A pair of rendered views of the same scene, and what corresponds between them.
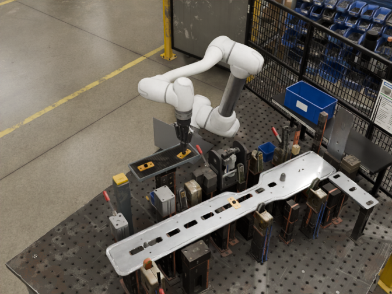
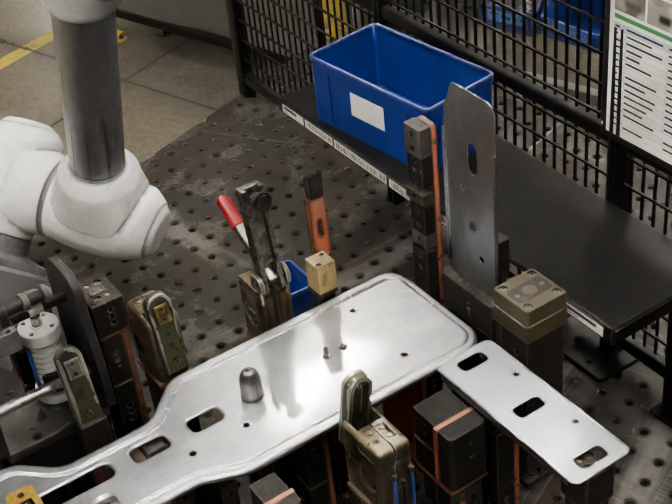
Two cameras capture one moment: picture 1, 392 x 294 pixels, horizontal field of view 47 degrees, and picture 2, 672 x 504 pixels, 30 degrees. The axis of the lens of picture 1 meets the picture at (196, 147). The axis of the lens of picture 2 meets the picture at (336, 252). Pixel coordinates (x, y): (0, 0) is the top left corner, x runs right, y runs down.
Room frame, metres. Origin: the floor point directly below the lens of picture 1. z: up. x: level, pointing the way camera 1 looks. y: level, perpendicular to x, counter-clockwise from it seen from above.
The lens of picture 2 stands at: (0.51, -0.70, 2.20)
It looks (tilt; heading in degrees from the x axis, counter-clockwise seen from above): 36 degrees down; 3
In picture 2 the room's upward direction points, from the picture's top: 7 degrees counter-clockwise
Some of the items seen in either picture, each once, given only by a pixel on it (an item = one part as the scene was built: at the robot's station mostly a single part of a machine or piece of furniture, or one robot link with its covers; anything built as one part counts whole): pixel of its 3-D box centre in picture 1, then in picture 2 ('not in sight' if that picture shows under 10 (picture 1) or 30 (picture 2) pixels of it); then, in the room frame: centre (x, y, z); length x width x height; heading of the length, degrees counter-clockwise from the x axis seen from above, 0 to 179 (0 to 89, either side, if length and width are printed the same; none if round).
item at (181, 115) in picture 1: (183, 111); not in sight; (1.83, 0.07, 1.44); 0.09 x 0.09 x 0.06
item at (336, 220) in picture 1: (338, 200); (499, 460); (1.80, -0.84, 0.84); 0.11 x 0.06 x 0.29; 33
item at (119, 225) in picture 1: (121, 242); not in sight; (1.44, 0.38, 0.88); 0.11 x 0.10 x 0.36; 33
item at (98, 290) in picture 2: (241, 175); (124, 396); (1.93, -0.28, 0.91); 0.07 x 0.05 x 0.42; 33
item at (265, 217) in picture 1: (261, 235); not in sight; (1.51, -0.35, 0.87); 0.12 x 0.09 x 0.35; 33
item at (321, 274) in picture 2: (291, 168); (331, 350); (2.03, -0.60, 0.88); 0.04 x 0.04 x 0.36; 33
